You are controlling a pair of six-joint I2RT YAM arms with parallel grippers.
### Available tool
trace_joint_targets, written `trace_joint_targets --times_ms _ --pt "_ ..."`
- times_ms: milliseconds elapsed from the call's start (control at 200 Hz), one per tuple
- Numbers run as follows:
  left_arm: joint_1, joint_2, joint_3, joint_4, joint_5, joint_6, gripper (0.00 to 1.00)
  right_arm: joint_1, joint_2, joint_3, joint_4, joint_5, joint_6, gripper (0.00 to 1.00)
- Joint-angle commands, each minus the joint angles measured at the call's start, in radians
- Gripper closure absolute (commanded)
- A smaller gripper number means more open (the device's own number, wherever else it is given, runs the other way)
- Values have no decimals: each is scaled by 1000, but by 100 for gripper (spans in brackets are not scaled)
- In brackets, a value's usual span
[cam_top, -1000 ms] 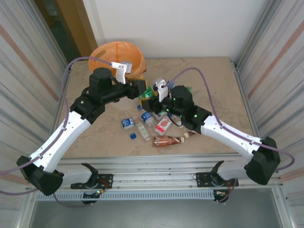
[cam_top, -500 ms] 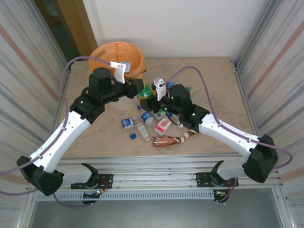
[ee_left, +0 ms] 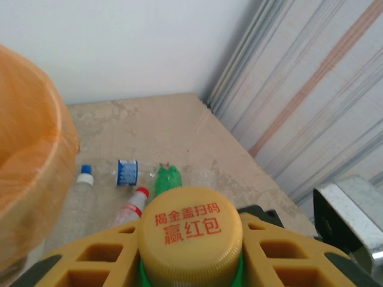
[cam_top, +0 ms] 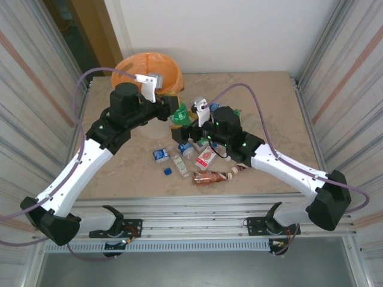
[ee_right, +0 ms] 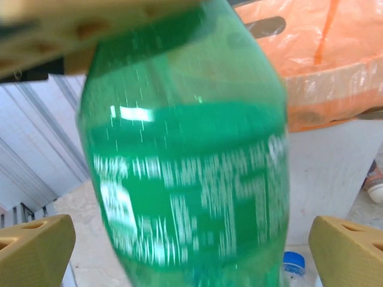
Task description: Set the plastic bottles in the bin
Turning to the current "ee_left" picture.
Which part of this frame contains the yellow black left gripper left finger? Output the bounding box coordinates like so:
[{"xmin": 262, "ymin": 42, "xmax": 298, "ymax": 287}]
[{"xmin": 8, "ymin": 219, "xmax": 145, "ymax": 287}]

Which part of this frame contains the green bottle yellow cap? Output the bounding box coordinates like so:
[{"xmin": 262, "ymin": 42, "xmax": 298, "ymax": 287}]
[{"xmin": 136, "ymin": 185, "xmax": 249, "ymax": 287}]

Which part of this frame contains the grey metal bracket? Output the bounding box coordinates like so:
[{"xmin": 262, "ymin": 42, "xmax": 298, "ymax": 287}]
[{"xmin": 312, "ymin": 175, "xmax": 383, "ymax": 276}]

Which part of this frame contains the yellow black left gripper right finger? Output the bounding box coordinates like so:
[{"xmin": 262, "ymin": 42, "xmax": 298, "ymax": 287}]
[{"xmin": 238, "ymin": 212, "xmax": 383, "ymax": 287}]

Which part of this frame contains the crushed green bottle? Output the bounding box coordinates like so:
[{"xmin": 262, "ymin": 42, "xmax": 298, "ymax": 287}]
[{"xmin": 153, "ymin": 163, "xmax": 183, "ymax": 198}]

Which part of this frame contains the orange bin liner bag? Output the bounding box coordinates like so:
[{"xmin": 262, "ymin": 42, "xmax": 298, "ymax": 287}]
[{"xmin": 0, "ymin": 44, "xmax": 80, "ymax": 270}]

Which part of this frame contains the white bottle red cap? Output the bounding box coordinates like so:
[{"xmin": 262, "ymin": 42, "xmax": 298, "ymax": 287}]
[{"xmin": 109, "ymin": 187, "xmax": 150, "ymax": 230}]

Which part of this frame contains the long clear bottle blue cap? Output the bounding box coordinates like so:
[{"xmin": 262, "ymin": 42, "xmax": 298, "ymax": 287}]
[{"xmin": 56, "ymin": 164, "xmax": 104, "ymax": 249}]

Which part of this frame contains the crushed bottle blue label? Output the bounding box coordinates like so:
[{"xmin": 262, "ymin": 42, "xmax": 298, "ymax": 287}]
[{"xmin": 111, "ymin": 159, "xmax": 140, "ymax": 188}]

